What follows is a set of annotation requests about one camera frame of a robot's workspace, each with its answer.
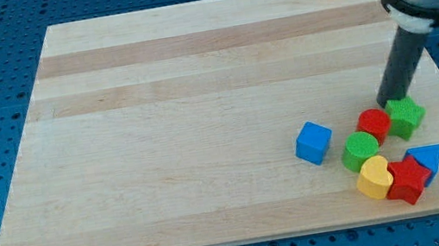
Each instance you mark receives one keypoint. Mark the red star block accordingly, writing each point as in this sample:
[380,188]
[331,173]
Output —
[409,178]

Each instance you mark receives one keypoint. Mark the wooden board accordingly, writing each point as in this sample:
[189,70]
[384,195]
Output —
[177,125]

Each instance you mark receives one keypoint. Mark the green cylinder block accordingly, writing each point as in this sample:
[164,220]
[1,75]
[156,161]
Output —
[359,146]

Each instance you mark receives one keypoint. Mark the yellow heart block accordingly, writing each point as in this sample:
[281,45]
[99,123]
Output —
[374,179]

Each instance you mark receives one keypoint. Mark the red cylinder block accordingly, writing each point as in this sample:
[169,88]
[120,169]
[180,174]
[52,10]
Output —
[376,123]

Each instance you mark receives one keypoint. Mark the blue triangle block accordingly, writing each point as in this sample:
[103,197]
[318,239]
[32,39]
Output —
[427,156]

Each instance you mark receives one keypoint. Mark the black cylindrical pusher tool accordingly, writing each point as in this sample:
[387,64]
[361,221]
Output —
[406,51]

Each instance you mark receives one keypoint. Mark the green star block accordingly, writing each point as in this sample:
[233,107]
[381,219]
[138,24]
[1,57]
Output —
[405,116]

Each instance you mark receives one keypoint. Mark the blue cube block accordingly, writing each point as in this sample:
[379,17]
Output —
[313,142]

